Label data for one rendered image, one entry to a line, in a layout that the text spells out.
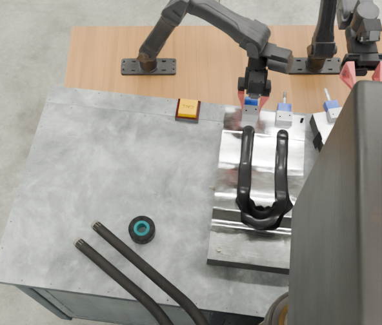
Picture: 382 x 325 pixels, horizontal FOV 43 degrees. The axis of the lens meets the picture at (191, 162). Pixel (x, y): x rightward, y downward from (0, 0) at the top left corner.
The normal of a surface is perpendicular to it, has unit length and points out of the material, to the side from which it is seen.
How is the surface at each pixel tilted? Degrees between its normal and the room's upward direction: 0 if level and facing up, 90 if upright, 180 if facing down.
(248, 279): 0
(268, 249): 0
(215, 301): 0
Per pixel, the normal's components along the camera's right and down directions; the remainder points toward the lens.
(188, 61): 0.00, -0.45
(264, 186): 0.06, -0.80
